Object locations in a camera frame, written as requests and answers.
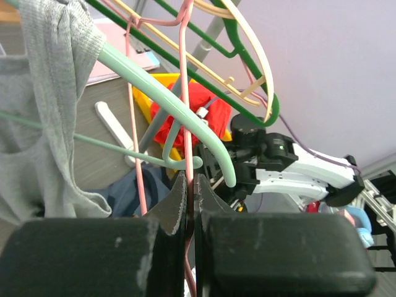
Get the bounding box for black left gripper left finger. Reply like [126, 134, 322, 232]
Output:
[145, 171, 187, 296]

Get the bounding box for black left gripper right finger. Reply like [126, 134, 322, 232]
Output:
[195, 174, 238, 296]

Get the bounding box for navy blue garment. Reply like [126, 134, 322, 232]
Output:
[89, 164, 170, 217]

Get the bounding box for red t-shirt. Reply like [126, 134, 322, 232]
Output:
[150, 74, 231, 153]

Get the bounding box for mint green hanger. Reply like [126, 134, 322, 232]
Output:
[1, 41, 236, 187]

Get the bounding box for wooden hanger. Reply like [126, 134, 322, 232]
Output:
[111, 1, 280, 127]

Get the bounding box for green plastic hanger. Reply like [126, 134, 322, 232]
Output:
[87, 1, 280, 127]

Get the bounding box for grey garment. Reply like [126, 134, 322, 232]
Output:
[1, 1, 111, 224]

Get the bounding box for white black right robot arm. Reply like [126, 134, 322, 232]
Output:
[194, 114, 365, 207]

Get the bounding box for yellow plastic tray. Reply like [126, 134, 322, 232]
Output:
[131, 70, 234, 174]

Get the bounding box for silver clothes rack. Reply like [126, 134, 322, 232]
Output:
[94, 15, 228, 168]

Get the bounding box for light blue headphones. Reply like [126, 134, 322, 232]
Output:
[318, 204, 375, 248]

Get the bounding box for pink clipboard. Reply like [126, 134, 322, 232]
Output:
[87, 18, 160, 86]

